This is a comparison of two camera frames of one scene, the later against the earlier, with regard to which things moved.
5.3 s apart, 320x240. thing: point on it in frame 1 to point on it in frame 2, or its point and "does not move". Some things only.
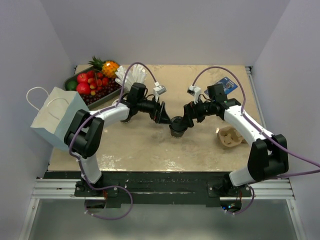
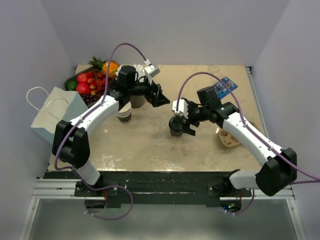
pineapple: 107,67 does not move
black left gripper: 164,118 to 158,99
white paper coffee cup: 177,134 does not move
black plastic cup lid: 177,124 does not move
